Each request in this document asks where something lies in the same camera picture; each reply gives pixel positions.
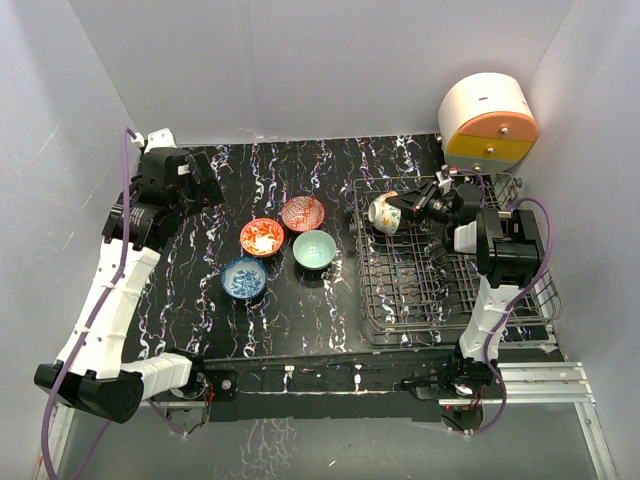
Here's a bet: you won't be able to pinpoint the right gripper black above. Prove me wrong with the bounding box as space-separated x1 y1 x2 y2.
385 180 456 226

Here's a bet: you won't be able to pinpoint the white bowl orange leaves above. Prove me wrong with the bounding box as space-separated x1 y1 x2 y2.
368 191 402 236

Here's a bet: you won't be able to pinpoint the red geometric pattern bowl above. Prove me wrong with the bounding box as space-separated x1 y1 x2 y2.
281 196 325 233

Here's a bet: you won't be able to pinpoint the blue white pattern bowl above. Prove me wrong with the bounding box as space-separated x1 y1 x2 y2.
220 257 267 300

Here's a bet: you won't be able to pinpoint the teal dotted pattern bowl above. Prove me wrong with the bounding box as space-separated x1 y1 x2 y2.
293 230 337 270

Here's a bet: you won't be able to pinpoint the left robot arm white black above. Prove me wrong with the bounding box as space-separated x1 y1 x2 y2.
34 147 224 423

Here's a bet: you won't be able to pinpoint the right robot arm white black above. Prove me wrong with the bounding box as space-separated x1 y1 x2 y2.
385 182 548 397

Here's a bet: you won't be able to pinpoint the orange floral pattern bowl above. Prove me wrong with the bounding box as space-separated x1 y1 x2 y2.
240 218 284 258

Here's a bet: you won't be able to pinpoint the round pastel drawer cabinet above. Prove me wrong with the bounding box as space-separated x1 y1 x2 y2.
438 72 539 173

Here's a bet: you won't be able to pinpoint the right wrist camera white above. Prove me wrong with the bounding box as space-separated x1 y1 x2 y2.
435 168 454 193

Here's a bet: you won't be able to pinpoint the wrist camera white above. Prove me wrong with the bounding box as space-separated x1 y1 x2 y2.
435 168 454 193
130 128 177 152

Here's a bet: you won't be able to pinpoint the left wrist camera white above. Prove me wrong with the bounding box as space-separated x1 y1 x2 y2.
130 128 177 152

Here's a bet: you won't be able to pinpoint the grey wire dish rack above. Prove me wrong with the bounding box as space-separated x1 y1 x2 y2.
349 172 564 346

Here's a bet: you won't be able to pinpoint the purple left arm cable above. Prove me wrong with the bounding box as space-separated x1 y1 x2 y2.
38 127 146 480

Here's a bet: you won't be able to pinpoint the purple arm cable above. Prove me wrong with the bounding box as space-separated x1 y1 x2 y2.
449 167 556 436
38 127 146 480

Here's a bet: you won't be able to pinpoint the aluminium rail frame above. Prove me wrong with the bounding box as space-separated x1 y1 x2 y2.
34 353 616 479

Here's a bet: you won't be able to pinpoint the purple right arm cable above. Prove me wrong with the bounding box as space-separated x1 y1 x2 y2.
449 167 556 436

